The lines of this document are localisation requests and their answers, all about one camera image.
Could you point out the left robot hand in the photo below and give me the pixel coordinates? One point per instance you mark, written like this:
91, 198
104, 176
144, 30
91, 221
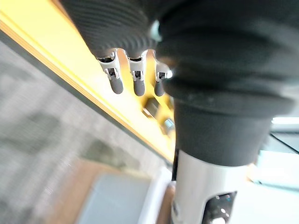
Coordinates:
210, 70

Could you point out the brown cardboard box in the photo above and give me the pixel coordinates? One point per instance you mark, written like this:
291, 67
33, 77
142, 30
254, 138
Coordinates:
109, 193

